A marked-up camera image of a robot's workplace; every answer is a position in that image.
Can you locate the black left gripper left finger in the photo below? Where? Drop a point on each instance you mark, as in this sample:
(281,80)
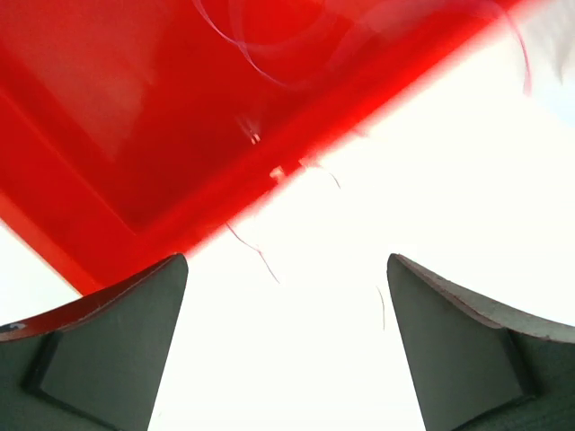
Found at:
(95,363)

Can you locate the red plastic tray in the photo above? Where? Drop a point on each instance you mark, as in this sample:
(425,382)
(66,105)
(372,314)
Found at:
(131,130)

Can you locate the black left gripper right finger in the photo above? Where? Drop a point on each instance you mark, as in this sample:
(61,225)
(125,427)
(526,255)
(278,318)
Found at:
(476,363)

